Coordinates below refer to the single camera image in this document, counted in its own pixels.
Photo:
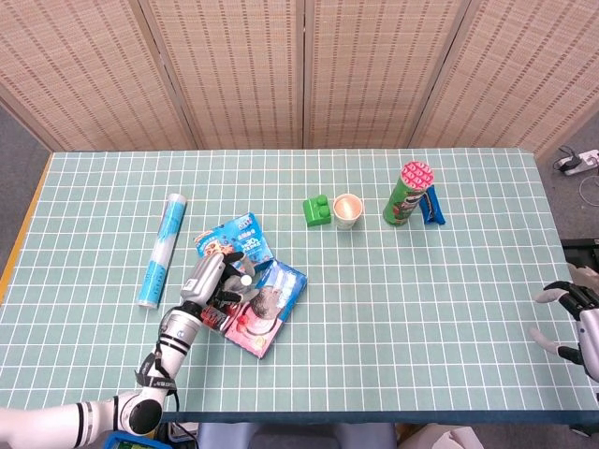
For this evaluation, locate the green toy building block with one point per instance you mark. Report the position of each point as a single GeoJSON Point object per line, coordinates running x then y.
{"type": "Point", "coordinates": [316, 212]}

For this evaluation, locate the green Pringles can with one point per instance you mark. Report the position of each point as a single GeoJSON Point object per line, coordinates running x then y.
{"type": "Point", "coordinates": [404, 201]}

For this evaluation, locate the green checked tablecloth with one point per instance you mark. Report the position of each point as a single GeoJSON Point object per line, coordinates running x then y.
{"type": "Point", "coordinates": [421, 304]}

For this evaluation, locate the white plastic tube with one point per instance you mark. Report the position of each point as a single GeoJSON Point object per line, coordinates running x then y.
{"type": "Point", "coordinates": [245, 279]}

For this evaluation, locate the clear box with red contents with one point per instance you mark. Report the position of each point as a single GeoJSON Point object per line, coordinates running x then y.
{"type": "Point", "coordinates": [217, 320]}

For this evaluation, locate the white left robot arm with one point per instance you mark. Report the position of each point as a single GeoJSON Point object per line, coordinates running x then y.
{"type": "Point", "coordinates": [175, 337]}

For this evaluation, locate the blue chocolate cookie box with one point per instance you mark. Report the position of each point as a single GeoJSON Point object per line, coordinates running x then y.
{"type": "Point", "coordinates": [250, 238]}

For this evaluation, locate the bamboo folding screen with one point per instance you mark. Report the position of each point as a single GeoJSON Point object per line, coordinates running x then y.
{"type": "Point", "coordinates": [234, 70]}

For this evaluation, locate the blue plastic crate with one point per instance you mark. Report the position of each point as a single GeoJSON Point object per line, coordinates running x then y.
{"type": "Point", "coordinates": [124, 442]}

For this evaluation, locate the blue cling film roll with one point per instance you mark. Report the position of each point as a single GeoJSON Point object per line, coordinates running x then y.
{"type": "Point", "coordinates": [161, 252]}

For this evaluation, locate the white power strip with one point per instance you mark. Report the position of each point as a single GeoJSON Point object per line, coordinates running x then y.
{"type": "Point", "coordinates": [580, 161]}

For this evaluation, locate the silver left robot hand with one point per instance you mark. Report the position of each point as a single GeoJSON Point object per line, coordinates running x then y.
{"type": "Point", "coordinates": [203, 280]}

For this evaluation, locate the white paper cup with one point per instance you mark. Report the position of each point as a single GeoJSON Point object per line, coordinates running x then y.
{"type": "Point", "coordinates": [347, 210]}

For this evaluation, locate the blue pink Oreo box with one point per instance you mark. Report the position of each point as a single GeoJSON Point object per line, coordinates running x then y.
{"type": "Point", "coordinates": [271, 318]}

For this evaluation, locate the blue Oreo snack pack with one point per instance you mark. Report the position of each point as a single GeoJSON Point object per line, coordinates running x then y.
{"type": "Point", "coordinates": [435, 210]}

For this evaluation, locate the grey-blue seat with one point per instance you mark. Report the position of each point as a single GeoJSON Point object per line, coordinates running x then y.
{"type": "Point", "coordinates": [295, 437]}

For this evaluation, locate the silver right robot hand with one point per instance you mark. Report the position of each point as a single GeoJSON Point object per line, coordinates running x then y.
{"type": "Point", "coordinates": [590, 322]}

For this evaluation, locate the beige cardboard sheet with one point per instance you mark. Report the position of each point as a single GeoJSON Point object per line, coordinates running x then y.
{"type": "Point", "coordinates": [440, 439]}

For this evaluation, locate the grey sneaker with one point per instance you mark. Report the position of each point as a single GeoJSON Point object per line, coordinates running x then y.
{"type": "Point", "coordinates": [578, 269]}

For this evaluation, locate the black equipment box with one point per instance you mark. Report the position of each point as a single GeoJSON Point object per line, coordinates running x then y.
{"type": "Point", "coordinates": [578, 248]}

